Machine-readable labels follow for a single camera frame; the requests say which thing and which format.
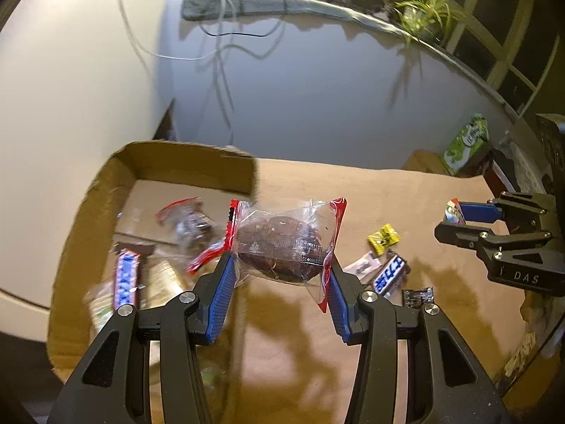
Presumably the colourful egg-shaped toy candy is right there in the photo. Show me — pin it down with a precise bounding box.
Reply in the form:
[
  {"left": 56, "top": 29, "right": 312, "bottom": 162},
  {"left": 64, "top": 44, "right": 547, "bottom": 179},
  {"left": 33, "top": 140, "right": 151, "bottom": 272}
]
[{"left": 444, "top": 198, "right": 465, "bottom": 225}]

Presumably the blue white Chinese Snickers bar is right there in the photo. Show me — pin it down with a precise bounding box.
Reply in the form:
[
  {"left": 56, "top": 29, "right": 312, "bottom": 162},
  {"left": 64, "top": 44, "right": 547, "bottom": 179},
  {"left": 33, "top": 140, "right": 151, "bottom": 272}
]
[{"left": 371, "top": 252, "right": 411, "bottom": 297}]

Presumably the yellow candy packet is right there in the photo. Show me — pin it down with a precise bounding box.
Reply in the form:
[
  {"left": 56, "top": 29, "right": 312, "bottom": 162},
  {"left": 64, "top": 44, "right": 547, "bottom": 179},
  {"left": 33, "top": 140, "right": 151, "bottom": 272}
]
[{"left": 368, "top": 223, "right": 400, "bottom": 257}]

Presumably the black white candy packet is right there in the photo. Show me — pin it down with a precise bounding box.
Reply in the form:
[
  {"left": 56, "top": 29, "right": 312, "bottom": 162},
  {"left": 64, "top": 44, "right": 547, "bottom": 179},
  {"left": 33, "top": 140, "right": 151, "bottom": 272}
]
[{"left": 402, "top": 287, "right": 435, "bottom": 309}]

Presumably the clear cracker pack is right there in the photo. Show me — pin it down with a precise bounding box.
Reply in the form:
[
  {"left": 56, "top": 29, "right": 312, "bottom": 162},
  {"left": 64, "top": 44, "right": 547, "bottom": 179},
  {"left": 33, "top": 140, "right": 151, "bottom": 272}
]
[{"left": 83, "top": 257, "right": 188, "bottom": 340}]

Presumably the pink candy packet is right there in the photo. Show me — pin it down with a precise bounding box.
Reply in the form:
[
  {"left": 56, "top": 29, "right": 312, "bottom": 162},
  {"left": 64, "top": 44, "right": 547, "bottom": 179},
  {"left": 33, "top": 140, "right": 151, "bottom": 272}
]
[{"left": 343, "top": 252, "right": 382, "bottom": 285}]

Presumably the red clear small snack bag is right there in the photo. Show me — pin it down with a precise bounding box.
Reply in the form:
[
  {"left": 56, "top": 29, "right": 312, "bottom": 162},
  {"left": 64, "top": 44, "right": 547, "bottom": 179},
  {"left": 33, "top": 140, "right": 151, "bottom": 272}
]
[{"left": 155, "top": 197, "right": 215, "bottom": 255}]

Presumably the red clear brownie bag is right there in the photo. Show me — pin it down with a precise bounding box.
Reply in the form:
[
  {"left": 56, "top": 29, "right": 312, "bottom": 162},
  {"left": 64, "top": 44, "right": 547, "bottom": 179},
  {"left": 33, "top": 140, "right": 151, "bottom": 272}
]
[{"left": 187, "top": 197, "right": 347, "bottom": 312}]

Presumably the light green clear candy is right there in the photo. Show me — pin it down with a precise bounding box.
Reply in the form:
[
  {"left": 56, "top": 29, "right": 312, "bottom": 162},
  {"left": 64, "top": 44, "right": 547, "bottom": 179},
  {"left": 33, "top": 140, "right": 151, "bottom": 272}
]
[{"left": 200, "top": 362, "right": 229, "bottom": 390}]

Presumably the lace covered side table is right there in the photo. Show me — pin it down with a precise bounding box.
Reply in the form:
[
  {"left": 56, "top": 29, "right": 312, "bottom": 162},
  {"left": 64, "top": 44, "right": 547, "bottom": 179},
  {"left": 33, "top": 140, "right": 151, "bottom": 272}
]
[{"left": 494, "top": 131, "right": 553, "bottom": 194}]

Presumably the red box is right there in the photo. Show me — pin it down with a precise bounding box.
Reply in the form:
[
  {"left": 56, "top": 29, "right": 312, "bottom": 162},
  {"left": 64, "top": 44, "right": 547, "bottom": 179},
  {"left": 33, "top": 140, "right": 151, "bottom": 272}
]
[{"left": 482, "top": 148, "right": 521, "bottom": 197}]

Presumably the green paper bag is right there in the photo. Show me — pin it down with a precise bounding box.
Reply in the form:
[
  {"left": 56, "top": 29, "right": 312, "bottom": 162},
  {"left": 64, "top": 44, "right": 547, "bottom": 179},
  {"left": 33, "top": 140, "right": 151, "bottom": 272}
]
[{"left": 441, "top": 113, "right": 489, "bottom": 175}]

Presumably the brown cardboard box tray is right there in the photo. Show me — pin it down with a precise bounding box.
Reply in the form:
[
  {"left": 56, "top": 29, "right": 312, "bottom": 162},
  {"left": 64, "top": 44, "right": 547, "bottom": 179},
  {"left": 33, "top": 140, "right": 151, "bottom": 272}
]
[{"left": 47, "top": 140, "right": 262, "bottom": 385}]

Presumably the potted spider plant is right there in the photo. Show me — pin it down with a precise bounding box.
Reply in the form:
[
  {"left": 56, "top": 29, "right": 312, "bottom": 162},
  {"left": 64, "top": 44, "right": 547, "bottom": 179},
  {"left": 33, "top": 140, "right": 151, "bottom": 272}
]
[{"left": 394, "top": 0, "right": 465, "bottom": 48}]

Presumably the grey windowsill mat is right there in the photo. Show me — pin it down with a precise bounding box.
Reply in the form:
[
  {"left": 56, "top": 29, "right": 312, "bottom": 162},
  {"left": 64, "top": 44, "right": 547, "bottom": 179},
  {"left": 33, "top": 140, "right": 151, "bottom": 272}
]
[{"left": 181, "top": 0, "right": 519, "bottom": 122}]

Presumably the black cable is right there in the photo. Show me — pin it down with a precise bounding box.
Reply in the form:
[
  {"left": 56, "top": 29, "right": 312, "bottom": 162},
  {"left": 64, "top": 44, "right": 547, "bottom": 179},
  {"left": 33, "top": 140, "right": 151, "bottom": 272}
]
[{"left": 198, "top": 0, "right": 290, "bottom": 60}]

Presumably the white cable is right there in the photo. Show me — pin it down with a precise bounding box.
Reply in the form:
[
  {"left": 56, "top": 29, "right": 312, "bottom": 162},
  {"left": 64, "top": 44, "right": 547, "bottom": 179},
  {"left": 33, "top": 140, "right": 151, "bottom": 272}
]
[{"left": 112, "top": 0, "right": 239, "bottom": 63}]

